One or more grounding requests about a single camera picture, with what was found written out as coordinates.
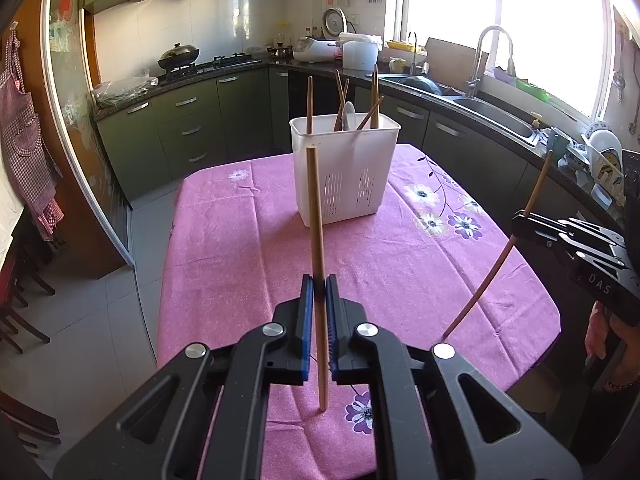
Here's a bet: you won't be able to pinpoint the white rice cooker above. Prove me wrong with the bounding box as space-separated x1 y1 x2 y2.
292 36 344 65

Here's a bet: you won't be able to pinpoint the black wok with lid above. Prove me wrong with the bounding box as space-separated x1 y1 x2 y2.
157 43 201 72

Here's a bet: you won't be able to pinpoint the kitchen window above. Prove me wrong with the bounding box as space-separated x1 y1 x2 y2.
399 0 640 127

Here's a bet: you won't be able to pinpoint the dark round pan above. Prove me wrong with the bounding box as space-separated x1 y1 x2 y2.
399 74 444 97

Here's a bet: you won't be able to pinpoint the plastic bag of vegetables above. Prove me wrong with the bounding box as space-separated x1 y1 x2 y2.
90 75 160 107

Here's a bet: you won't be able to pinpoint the steel kitchen sink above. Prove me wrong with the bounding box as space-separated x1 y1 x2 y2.
451 97 540 142

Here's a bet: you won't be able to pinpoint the round silver cooker lid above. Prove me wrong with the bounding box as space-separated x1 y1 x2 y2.
322 7 347 41

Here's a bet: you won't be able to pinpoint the tall steel faucet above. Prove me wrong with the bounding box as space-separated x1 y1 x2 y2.
467 25 517 100

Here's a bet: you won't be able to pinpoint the dark green base cabinets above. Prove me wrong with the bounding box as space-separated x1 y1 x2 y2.
94 66 632 322

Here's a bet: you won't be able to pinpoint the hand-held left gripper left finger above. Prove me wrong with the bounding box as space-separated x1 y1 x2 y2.
52 273 315 480

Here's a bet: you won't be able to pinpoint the person's right hand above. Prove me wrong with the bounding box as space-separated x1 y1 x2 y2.
584 300 640 386

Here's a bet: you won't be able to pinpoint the purple floral tablecloth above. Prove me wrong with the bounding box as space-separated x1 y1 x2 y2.
156 143 562 480

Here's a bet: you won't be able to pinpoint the green plastic basin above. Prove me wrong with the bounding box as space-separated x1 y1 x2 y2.
514 79 552 102

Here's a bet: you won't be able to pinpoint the white lidded bucket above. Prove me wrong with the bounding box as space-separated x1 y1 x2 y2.
339 32 384 71

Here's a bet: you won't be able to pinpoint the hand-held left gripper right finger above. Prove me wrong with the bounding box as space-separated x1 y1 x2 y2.
324 274 584 480

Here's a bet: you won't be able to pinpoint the black gas stove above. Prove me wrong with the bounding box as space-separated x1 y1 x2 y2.
159 53 264 84

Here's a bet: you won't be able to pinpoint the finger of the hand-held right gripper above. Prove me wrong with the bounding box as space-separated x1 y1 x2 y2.
527 211 627 257
510 213 582 264

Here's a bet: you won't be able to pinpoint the wooden cutting board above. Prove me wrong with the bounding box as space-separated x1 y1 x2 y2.
424 37 482 84

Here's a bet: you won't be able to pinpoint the red checked apron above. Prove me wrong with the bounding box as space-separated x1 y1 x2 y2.
0 22 65 242

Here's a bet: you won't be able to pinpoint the metal spoon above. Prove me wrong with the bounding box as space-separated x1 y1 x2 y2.
335 101 357 131

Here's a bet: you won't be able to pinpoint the white plastic utensil holder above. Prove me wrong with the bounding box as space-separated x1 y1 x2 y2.
289 113 401 228

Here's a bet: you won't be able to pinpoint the glass sliding door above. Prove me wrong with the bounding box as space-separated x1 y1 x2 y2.
42 0 137 270

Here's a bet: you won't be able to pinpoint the dark wooden chair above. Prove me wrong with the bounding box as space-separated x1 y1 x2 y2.
0 389 62 463
0 237 57 357

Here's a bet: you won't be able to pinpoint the dish rack with plates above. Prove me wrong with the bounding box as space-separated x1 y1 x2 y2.
579 121 627 212

